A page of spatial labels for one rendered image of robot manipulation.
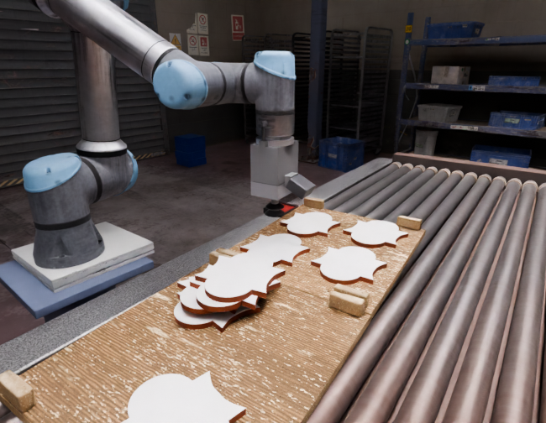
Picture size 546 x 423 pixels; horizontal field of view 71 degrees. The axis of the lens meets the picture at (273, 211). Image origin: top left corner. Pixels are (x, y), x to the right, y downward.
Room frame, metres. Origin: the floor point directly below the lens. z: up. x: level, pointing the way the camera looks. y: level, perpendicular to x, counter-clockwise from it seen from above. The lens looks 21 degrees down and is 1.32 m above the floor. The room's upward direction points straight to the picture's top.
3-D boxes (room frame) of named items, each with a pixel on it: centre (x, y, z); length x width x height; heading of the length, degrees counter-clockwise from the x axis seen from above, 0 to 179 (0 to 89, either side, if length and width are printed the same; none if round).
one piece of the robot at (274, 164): (0.74, -0.02, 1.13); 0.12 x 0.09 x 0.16; 59
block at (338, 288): (0.56, -0.13, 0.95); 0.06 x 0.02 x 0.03; 58
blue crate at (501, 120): (4.53, -2.84, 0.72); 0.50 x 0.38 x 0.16; 43
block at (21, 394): (0.36, 0.31, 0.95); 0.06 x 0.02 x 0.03; 57
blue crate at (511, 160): (4.58, -2.77, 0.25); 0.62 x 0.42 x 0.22; 58
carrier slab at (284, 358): (0.45, 0.10, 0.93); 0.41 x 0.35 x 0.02; 147
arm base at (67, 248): (0.82, 0.48, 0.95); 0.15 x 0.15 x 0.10
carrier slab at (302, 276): (0.79, -0.13, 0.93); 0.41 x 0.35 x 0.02; 148
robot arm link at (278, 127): (0.75, 0.00, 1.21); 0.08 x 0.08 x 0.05
